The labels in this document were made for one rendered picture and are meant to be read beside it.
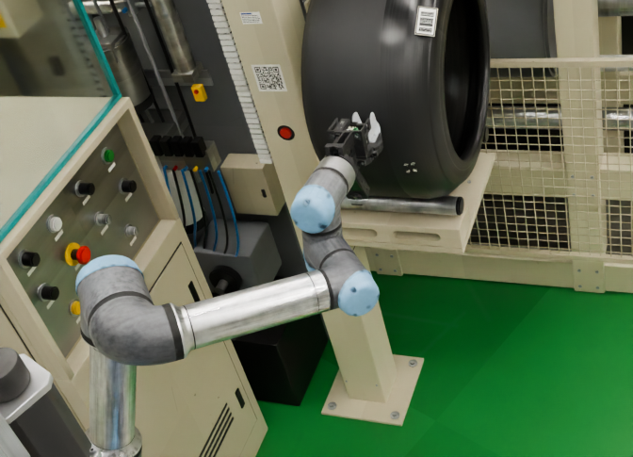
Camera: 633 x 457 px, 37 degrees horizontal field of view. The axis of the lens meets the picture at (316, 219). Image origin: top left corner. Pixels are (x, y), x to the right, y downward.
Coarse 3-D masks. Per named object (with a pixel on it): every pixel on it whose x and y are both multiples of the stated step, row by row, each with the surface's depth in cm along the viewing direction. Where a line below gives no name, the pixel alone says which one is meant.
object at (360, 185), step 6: (360, 174) 181; (360, 180) 181; (354, 186) 182; (360, 186) 182; (366, 186) 185; (354, 192) 184; (360, 192) 184; (366, 192) 185; (348, 198) 188; (354, 198) 186; (360, 198) 186; (366, 198) 186
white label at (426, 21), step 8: (424, 8) 187; (432, 8) 186; (424, 16) 186; (432, 16) 186; (416, 24) 186; (424, 24) 186; (432, 24) 186; (416, 32) 186; (424, 32) 186; (432, 32) 186
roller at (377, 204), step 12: (348, 204) 228; (360, 204) 227; (372, 204) 225; (384, 204) 224; (396, 204) 223; (408, 204) 222; (420, 204) 220; (432, 204) 219; (444, 204) 218; (456, 204) 217
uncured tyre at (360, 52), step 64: (320, 0) 196; (384, 0) 189; (448, 0) 193; (320, 64) 193; (384, 64) 187; (448, 64) 239; (320, 128) 198; (384, 128) 192; (448, 128) 237; (384, 192) 210; (448, 192) 214
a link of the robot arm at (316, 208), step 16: (320, 176) 168; (336, 176) 169; (304, 192) 165; (320, 192) 164; (336, 192) 167; (304, 208) 163; (320, 208) 162; (336, 208) 167; (304, 224) 165; (320, 224) 164; (336, 224) 169
